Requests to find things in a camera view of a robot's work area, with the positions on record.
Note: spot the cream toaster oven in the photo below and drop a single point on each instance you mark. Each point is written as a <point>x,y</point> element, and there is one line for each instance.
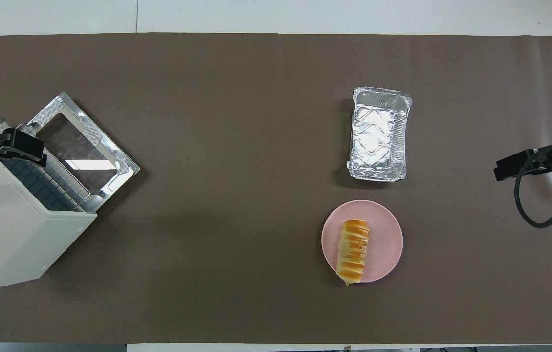
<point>7,230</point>

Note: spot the glass oven door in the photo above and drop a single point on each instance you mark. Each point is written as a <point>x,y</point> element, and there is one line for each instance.
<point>104,146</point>

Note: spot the pink round plate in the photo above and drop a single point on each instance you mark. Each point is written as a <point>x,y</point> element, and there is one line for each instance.
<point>386,239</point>

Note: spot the sliced golden bread loaf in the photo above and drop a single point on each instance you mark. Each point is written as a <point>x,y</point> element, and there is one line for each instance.
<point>353,252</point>

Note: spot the brown table mat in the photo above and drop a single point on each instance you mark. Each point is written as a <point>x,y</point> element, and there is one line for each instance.
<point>236,122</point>

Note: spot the aluminium foil tray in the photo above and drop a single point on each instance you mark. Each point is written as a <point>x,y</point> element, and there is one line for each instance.
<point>378,137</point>

